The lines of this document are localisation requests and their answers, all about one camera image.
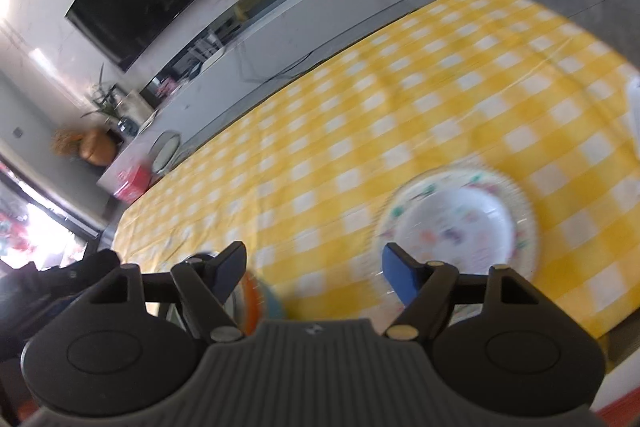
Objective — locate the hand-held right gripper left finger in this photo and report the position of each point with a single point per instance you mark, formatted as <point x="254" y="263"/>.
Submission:
<point x="231" y="264"/>

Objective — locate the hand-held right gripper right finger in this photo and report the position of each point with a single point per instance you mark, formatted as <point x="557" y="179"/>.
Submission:
<point x="400" y="272"/>

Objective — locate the orange bowl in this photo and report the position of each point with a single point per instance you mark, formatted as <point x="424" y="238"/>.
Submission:
<point x="255" y="302"/>

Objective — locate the white fruit print plate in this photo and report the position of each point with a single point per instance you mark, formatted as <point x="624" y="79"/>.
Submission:
<point x="407" y="202"/>

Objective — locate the small white printed dish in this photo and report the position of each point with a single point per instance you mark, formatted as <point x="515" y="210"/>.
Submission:
<point x="460" y="227"/>

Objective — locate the clear glass printed plate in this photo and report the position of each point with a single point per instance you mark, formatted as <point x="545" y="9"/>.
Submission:
<point x="533" y="212"/>

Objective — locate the glass sliding door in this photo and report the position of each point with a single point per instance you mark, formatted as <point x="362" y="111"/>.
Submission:
<point x="35" y="217"/>

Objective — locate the pink plastic case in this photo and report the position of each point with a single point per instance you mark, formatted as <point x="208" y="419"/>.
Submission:
<point x="131" y="184"/>

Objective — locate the orange brown ornament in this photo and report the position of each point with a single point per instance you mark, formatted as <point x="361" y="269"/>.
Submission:
<point x="92" y="147"/>

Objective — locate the yellow checkered tablecloth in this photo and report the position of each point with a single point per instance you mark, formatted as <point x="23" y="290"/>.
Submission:
<point x="375" y="107"/>

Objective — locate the small potted green plant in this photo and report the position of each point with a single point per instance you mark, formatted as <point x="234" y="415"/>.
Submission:
<point x="105" y="102"/>

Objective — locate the white marble tv console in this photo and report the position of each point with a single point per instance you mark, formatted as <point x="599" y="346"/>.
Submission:
<point x="300" y="22"/>

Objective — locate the red rug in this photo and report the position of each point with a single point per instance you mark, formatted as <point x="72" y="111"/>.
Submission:
<point x="625" y="417"/>

